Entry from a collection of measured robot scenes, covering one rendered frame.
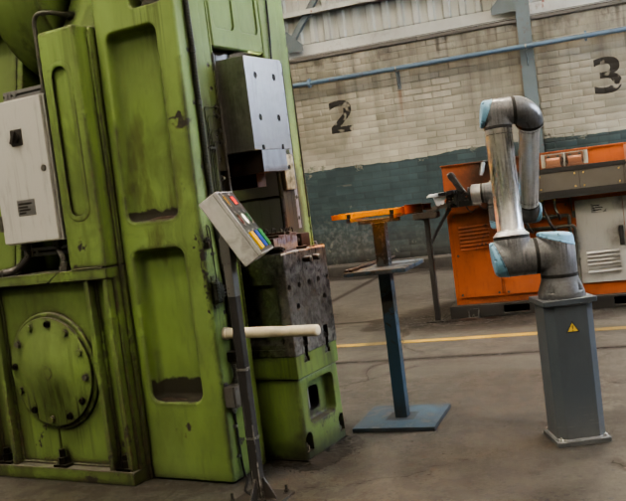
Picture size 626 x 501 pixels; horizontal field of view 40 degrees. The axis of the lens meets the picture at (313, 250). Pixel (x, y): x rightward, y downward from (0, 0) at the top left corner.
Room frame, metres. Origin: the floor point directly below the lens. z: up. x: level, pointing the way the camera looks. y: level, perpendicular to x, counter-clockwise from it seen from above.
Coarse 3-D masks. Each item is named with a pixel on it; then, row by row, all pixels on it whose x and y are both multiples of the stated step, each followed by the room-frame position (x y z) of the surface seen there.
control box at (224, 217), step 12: (216, 192) 3.09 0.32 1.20; (228, 192) 3.32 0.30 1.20; (204, 204) 3.09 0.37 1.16; (216, 204) 3.08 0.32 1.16; (228, 204) 3.13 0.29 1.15; (240, 204) 3.40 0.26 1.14; (216, 216) 3.08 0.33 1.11; (228, 216) 3.08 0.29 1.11; (240, 216) 3.21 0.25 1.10; (216, 228) 3.09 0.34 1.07; (228, 228) 3.08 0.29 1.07; (240, 228) 3.08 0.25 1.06; (252, 228) 3.26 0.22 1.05; (228, 240) 3.08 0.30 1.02; (240, 240) 3.08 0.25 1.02; (252, 240) 3.08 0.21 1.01; (240, 252) 3.08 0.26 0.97; (252, 252) 3.08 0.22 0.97; (264, 252) 3.18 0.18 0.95
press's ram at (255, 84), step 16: (224, 64) 3.70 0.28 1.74; (240, 64) 3.66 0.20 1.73; (256, 64) 3.74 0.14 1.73; (272, 64) 3.85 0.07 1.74; (224, 80) 3.71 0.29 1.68; (240, 80) 3.67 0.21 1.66; (256, 80) 3.72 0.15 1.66; (272, 80) 3.84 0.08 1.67; (224, 96) 3.71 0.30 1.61; (240, 96) 3.67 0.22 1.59; (256, 96) 3.71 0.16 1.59; (272, 96) 3.82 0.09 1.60; (224, 112) 3.72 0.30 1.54; (240, 112) 3.68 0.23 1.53; (256, 112) 3.70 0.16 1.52; (272, 112) 3.81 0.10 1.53; (240, 128) 3.68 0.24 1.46; (256, 128) 3.68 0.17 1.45; (272, 128) 3.79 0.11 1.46; (240, 144) 3.69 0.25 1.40; (256, 144) 3.67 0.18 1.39; (272, 144) 3.78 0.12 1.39; (288, 144) 3.90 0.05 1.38
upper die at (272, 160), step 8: (248, 152) 3.73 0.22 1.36; (256, 152) 3.71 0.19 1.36; (264, 152) 3.71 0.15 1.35; (272, 152) 3.77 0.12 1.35; (280, 152) 3.83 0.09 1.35; (232, 160) 3.77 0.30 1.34; (240, 160) 3.75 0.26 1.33; (248, 160) 3.73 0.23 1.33; (256, 160) 3.71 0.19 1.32; (264, 160) 3.71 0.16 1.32; (272, 160) 3.76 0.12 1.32; (280, 160) 3.82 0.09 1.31; (232, 168) 3.78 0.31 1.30; (240, 168) 3.75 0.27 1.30; (248, 168) 3.73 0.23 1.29; (256, 168) 3.71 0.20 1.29; (264, 168) 3.70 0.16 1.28; (272, 168) 3.76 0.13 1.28; (280, 168) 3.81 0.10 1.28; (232, 176) 3.78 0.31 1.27
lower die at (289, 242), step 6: (270, 234) 3.82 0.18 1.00; (276, 234) 3.80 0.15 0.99; (282, 234) 3.78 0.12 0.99; (294, 234) 3.86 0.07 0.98; (270, 240) 3.70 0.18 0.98; (276, 240) 3.72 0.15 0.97; (282, 240) 3.76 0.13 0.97; (288, 240) 3.80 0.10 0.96; (294, 240) 3.85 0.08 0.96; (276, 246) 3.71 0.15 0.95; (282, 246) 3.76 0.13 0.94; (288, 246) 3.80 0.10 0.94; (294, 246) 3.84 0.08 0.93
